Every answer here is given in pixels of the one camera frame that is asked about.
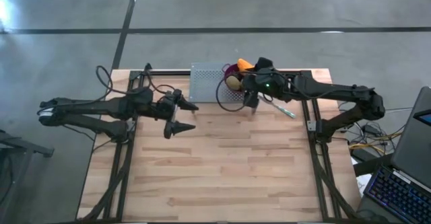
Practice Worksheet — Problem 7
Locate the black computer keyboard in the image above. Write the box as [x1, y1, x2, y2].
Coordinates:
[362, 165, 431, 224]

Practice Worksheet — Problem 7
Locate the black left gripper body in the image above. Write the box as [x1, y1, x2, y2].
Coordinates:
[147, 88, 183, 121]

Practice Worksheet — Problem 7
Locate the teal-handled table knife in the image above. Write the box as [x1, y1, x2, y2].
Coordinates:
[258, 95, 297, 119]

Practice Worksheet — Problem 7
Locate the black laptop monitor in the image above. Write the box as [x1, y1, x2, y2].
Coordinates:
[390, 85, 431, 188]

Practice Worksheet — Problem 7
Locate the oval tan kiwi fruit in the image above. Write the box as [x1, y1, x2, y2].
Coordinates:
[226, 75, 242, 91]

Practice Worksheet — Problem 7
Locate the yellow cable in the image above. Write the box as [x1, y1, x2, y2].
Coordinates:
[348, 135, 400, 150]

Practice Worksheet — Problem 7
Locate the black power cable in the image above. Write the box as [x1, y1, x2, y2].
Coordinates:
[346, 121, 385, 141]

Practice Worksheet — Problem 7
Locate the purple plastic colander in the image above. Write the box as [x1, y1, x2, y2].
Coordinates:
[221, 62, 250, 96]

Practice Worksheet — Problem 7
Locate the white paper sheet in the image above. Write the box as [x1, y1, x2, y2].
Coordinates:
[353, 170, 371, 193]

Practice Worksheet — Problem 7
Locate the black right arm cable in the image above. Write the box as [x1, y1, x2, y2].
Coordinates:
[215, 71, 252, 113]

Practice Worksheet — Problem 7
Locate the large orange mango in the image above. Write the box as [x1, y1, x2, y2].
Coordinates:
[236, 58, 256, 73]

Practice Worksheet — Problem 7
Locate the black metal stand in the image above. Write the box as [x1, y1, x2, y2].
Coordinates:
[0, 128, 55, 224]

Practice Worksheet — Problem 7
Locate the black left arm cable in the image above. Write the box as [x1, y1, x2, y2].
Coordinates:
[96, 65, 178, 100]

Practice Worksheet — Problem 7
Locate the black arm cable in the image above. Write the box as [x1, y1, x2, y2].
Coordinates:
[96, 65, 178, 100]
[215, 71, 252, 113]

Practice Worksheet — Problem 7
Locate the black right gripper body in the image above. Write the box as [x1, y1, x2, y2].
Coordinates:
[241, 65, 290, 102]

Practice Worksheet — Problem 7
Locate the grey perforated metal shelf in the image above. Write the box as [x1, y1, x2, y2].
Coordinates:
[188, 61, 261, 114]

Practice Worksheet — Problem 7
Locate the black power brick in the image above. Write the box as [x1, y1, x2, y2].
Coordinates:
[351, 147, 373, 163]

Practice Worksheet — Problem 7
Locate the grey cable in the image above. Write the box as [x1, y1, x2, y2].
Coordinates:
[382, 107, 413, 114]

